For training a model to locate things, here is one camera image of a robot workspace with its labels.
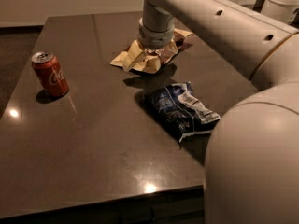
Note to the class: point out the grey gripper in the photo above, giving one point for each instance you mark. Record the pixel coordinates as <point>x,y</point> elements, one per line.
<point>154,36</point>

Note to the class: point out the blue chip bag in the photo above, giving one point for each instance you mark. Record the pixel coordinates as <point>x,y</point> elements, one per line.
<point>182,114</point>

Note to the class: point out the brown and cream chip bag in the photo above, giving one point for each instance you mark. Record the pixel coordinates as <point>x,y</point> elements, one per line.
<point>150,60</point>

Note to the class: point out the dark cabinet drawers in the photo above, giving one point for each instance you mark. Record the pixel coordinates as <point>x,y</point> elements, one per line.
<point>177,206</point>

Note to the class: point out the white cylindrical container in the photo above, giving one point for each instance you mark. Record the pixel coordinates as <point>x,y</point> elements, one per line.
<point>281,10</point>

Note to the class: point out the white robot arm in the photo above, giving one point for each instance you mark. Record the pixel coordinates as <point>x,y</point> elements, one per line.
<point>252,157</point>

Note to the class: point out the red cola can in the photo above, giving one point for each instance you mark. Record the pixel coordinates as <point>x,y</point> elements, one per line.
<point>50,73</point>

